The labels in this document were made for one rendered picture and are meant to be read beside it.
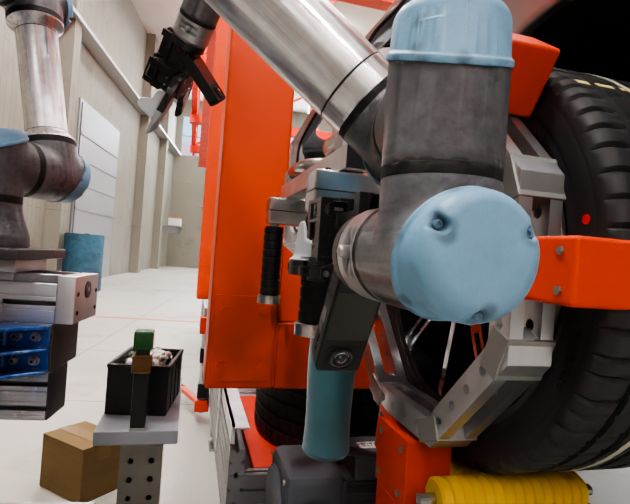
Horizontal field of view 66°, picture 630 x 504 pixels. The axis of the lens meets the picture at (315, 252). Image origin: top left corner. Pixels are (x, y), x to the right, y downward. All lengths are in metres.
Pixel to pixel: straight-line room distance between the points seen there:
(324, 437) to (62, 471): 1.16
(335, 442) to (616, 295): 0.55
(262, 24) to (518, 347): 0.43
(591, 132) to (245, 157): 0.75
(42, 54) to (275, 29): 0.90
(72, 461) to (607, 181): 1.67
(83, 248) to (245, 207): 7.22
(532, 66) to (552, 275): 0.29
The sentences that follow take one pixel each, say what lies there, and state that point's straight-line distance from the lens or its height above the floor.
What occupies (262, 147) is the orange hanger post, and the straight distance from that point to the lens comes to 1.17.
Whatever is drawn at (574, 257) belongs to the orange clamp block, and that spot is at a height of 0.86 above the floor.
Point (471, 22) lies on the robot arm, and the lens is 0.31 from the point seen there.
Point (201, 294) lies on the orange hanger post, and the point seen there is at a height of 0.55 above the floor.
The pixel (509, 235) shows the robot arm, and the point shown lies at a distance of 0.27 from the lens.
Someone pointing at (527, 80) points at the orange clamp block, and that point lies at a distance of 0.71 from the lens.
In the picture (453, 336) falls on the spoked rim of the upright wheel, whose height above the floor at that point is 0.72.
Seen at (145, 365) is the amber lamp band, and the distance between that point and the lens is 1.10.
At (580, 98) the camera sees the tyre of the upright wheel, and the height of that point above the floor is 1.06.
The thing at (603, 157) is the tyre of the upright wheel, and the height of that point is 0.98.
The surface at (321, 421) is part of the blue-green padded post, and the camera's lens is 0.91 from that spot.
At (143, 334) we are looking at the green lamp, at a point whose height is 0.65.
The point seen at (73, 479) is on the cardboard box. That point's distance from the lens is 1.87.
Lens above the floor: 0.85
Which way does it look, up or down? level
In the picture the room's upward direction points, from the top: 4 degrees clockwise
